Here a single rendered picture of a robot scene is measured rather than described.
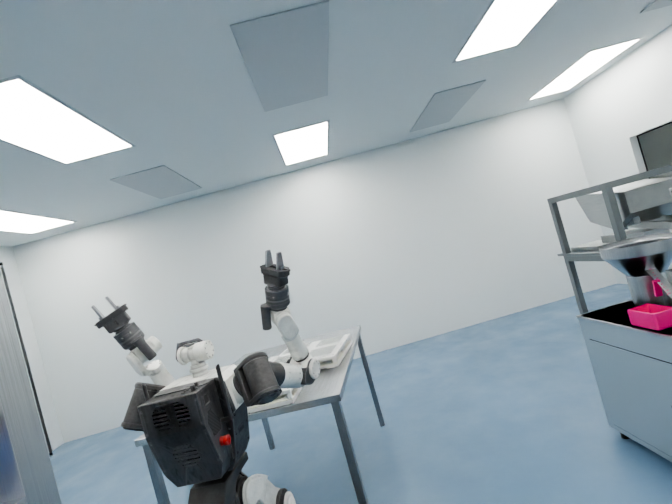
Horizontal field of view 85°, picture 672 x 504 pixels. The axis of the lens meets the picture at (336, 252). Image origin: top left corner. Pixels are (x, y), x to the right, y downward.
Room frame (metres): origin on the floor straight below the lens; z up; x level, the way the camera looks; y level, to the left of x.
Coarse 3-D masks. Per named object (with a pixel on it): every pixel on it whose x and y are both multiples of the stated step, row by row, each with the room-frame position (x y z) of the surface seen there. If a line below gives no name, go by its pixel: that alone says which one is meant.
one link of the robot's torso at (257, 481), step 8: (248, 480) 1.28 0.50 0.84; (256, 480) 1.31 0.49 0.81; (264, 480) 1.39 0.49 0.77; (248, 488) 1.25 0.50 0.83; (256, 488) 1.30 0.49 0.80; (264, 488) 1.37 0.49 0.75; (272, 488) 1.49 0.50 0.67; (280, 488) 1.57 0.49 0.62; (248, 496) 1.24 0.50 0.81; (256, 496) 1.29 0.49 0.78; (264, 496) 1.36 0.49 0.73; (272, 496) 1.47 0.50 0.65; (280, 496) 1.51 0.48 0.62
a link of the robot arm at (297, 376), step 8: (312, 360) 1.46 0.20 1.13; (288, 368) 1.34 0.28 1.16; (296, 368) 1.39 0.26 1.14; (304, 368) 1.43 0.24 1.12; (312, 368) 1.45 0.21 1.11; (288, 376) 1.33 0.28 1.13; (296, 376) 1.38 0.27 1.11; (304, 376) 1.41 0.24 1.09; (312, 376) 1.44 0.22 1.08; (288, 384) 1.34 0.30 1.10; (296, 384) 1.39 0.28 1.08; (304, 384) 1.41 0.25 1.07
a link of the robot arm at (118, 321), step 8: (112, 312) 1.40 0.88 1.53; (120, 312) 1.41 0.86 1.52; (104, 320) 1.39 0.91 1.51; (112, 320) 1.41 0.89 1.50; (120, 320) 1.42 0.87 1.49; (128, 320) 1.43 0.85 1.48; (112, 328) 1.41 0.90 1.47; (120, 328) 1.41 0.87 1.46; (128, 328) 1.42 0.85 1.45; (136, 328) 1.44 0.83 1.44; (120, 336) 1.40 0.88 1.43; (128, 336) 1.41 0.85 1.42; (120, 344) 1.42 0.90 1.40
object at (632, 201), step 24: (576, 192) 2.99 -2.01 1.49; (600, 192) 2.90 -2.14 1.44; (624, 192) 2.64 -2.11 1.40; (648, 192) 2.64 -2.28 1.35; (552, 216) 3.38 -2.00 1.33; (600, 216) 2.92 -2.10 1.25; (624, 216) 2.70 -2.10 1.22; (648, 216) 2.75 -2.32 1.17; (600, 240) 3.31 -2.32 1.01; (576, 288) 3.34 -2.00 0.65
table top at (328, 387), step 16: (320, 336) 3.21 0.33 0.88; (352, 336) 2.87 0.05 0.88; (272, 352) 3.10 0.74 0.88; (352, 352) 2.43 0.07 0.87; (336, 368) 2.16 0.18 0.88; (320, 384) 1.96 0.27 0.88; (336, 384) 1.89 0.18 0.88; (304, 400) 1.79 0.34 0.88; (320, 400) 1.76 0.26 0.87; (336, 400) 1.75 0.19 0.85; (256, 416) 1.80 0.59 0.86; (272, 416) 1.79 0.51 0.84
